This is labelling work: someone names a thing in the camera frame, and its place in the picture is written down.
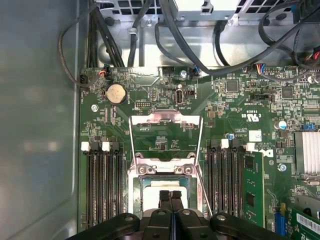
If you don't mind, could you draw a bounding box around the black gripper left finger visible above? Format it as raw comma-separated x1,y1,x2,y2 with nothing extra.
72,189,175,240

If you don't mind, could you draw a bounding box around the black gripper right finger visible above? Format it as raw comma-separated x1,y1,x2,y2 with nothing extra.
172,189,285,240

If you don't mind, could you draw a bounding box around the silver-topped CPU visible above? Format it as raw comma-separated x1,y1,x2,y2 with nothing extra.
139,174,200,219

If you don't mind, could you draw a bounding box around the metal socket cover frame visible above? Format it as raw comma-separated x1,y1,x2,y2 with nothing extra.
127,109,204,167

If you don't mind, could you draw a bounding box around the RAM slot with black clips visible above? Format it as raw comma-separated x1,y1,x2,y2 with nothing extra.
111,142,125,222
230,139,245,219
91,142,103,227
209,139,220,217

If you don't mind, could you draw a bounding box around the RAM slot with white clips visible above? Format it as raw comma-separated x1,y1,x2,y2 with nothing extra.
101,141,113,226
220,138,231,218
81,141,93,227

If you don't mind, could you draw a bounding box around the CPU socket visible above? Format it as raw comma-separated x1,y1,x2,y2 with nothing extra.
126,151,201,221

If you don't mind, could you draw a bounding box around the blue expansion slot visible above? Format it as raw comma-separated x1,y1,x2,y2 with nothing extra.
274,212,287,237

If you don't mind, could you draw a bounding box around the green RAM stick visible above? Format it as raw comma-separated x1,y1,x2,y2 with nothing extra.
243,150,266,230

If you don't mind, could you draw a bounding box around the white label sticker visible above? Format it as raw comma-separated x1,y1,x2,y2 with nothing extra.
248,129,262,144

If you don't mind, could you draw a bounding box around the green motherboard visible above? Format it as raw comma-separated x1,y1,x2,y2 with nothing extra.
78,65,320,240

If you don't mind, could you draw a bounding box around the green expansion card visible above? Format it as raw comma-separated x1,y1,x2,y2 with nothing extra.
289,204,320,240

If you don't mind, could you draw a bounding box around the internal USB port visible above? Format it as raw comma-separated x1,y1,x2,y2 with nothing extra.
174,88,185,106

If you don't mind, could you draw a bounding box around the teal-topped round capacitor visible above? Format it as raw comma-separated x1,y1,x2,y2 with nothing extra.
273,119,288,131

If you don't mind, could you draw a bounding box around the round coin cell battery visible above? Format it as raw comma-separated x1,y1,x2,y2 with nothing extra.
106,83,127,105

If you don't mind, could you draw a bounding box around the silver finned heatsink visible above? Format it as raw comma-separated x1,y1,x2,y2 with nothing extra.
294,131,320,176

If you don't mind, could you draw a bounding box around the square black chip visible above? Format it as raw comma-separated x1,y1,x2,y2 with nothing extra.
281,86,295,100
226,79,240,93

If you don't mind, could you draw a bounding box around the grey metal PC case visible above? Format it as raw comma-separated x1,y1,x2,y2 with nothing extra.
0,0,320,240

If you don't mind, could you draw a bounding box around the perforated metal drive cage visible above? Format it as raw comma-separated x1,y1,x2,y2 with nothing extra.
96,0,320,68

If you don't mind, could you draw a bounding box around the thin wire locking lever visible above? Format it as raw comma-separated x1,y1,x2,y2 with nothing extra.
196,164,215,218

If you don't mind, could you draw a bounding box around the thick black cable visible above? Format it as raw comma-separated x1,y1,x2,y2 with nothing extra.
153,21,308,77

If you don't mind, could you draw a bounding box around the black connector with red wires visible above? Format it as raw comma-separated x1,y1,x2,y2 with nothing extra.
98,65,112,81

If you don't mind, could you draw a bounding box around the connector with multicolour wires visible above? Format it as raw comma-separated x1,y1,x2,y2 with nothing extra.
251,63,267,75

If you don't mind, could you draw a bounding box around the black cable bundle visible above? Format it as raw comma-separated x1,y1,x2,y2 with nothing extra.
86,7,125,68

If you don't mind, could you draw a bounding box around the thin black looped wire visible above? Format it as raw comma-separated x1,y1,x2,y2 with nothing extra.
57,2,100,88

